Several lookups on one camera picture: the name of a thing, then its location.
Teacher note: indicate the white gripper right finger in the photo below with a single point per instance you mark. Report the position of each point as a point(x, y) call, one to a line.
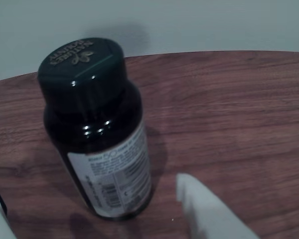
point(209, 216)

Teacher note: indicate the dark pill bottle green cap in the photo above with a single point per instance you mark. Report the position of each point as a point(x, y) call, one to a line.
point(89, 114)

